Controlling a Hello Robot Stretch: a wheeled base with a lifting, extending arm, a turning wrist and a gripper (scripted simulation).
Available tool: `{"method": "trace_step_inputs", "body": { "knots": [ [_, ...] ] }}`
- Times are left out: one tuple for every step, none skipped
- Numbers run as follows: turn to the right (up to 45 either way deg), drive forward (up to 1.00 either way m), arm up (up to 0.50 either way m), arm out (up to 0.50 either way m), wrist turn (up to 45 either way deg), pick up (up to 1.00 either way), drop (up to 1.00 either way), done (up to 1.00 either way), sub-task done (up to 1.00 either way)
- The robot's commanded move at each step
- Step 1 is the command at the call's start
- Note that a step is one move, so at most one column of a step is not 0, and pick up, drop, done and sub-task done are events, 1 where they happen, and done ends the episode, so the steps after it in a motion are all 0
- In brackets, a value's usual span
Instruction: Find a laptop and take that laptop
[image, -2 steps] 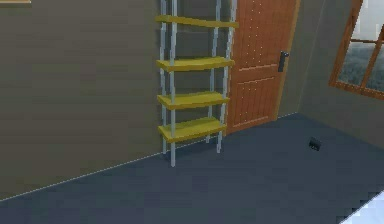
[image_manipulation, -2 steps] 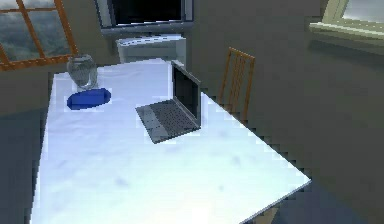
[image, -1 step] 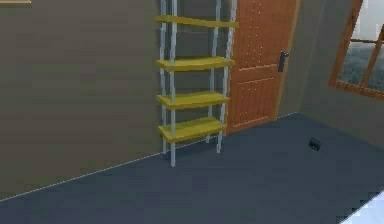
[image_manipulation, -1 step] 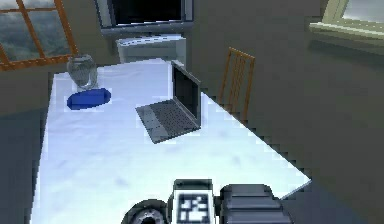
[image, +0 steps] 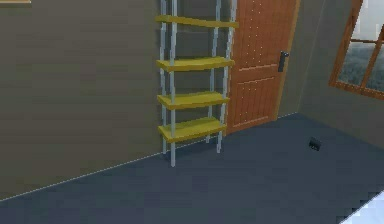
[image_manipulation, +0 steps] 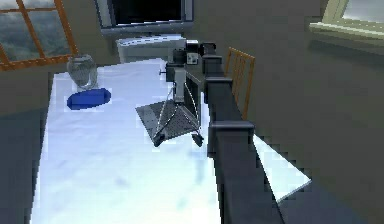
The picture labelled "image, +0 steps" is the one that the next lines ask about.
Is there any wooden framed window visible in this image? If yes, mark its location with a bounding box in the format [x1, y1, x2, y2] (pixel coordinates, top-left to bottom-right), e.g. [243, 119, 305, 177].
[328, 0, 384, 101]

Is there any yellow shelf with grey posts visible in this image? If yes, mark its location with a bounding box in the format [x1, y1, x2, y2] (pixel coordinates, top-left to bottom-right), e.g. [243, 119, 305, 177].
[154, 0, 240, 168]

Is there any black door handle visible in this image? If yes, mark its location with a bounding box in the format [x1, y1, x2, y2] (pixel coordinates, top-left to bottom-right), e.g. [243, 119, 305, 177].
[277, 50, 290, 73]

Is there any small black box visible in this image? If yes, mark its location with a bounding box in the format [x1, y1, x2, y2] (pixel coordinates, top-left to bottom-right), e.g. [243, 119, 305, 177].
[308, 136, 323, 152]

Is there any orange wooden room door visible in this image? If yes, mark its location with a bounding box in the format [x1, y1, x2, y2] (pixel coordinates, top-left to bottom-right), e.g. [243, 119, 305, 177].
[225, 0, 302, 136]

